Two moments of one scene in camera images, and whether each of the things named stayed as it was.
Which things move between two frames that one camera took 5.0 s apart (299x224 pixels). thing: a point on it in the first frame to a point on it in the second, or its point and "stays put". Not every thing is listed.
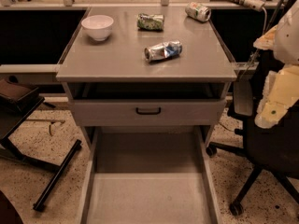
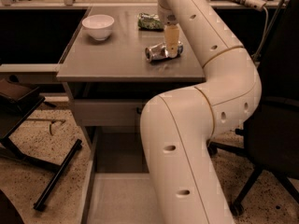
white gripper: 288,37 to 168,17
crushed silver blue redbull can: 165,49 stays put
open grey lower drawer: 149,175 stays put
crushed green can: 150,21 stays put
